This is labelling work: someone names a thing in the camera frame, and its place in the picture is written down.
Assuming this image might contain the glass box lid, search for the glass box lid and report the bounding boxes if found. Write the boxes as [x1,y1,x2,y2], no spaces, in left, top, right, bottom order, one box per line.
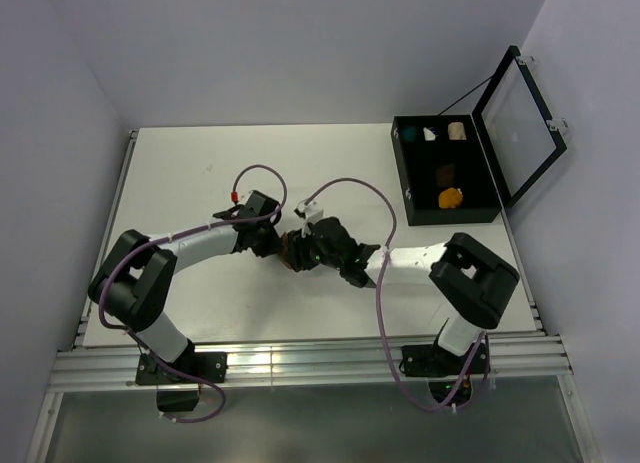
[471,45,568,208]

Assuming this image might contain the tan ribbed sock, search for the tan ribbed sock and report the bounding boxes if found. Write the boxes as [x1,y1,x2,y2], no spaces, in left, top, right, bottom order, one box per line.
[279,231,300,272]

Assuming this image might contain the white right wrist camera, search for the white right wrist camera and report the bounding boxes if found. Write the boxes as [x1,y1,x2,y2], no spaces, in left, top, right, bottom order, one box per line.
[294,198,324,236]

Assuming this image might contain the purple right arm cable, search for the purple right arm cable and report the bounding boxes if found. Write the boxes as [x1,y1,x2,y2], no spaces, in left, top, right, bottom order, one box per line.
[302,177,494,414]

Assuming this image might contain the beige rolled sock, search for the beige rolled sock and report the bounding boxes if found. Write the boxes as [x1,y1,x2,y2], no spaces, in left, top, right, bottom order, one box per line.
[448,122,467,141]

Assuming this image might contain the black storage box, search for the black storage box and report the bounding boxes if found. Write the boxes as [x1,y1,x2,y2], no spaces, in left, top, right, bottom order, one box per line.
[390,115,500,226]

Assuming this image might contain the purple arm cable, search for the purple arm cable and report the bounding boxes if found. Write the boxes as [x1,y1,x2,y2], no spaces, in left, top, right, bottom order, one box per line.
[302,177,494,414]
[97,164,289,332]

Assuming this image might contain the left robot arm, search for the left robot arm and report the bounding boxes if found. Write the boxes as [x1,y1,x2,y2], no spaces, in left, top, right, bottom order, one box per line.
[88,190,281,382]

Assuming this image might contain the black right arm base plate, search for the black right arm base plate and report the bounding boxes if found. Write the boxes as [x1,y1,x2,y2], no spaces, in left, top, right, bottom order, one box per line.
[398,341,490,378]

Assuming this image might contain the white rolled sock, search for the white rolled sock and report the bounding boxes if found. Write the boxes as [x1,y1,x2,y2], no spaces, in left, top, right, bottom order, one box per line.
[423,128,436,141]

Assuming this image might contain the mustard yellow striped-cuff sock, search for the mustard yellow striped-cuff sock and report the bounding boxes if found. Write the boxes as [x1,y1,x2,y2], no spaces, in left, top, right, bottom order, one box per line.
[438,187,464,209]

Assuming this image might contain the dark brown striped-cuff sock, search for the dark brown striped-cuff sock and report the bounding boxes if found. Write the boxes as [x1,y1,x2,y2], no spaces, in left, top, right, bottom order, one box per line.
[434,163,456,189]

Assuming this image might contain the aluminium table edge rail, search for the aluminium table edge rail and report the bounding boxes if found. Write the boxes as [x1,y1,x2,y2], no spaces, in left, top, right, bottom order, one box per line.
[71,129,139,350]

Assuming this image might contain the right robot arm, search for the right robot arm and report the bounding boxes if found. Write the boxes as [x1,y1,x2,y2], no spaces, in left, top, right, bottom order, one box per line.
[282,217,520,373]

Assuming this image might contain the aluminium front frame rails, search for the aluminium front frame rails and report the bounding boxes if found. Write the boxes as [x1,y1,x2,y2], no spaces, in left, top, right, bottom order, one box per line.
[47,334,572,393]

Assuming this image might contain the teal rolled sock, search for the teal rolled sock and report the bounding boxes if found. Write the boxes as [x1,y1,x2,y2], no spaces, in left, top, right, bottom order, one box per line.
[401,126,419,142]

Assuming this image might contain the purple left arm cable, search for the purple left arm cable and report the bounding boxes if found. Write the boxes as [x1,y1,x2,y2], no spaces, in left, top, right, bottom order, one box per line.
[97,164,289,332]

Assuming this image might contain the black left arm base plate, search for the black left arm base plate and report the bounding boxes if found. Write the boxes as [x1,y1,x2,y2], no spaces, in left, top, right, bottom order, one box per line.
[135,352,228,386]

